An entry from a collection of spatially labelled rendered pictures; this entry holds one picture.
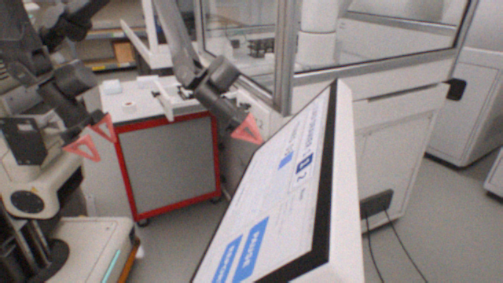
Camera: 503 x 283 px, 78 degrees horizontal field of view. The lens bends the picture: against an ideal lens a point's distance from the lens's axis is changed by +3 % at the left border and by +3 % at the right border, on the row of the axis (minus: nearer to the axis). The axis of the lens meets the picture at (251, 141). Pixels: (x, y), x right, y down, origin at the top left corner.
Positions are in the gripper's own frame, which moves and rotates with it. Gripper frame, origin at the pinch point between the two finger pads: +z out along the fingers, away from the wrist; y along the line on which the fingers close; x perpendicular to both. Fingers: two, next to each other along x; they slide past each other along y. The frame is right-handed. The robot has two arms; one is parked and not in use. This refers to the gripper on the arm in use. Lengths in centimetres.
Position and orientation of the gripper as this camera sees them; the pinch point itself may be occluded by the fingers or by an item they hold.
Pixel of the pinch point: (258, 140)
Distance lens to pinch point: 77.0
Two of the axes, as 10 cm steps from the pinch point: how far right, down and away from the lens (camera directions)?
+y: 2.7, -4.6, 8.5
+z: 7.4, 6.6, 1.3
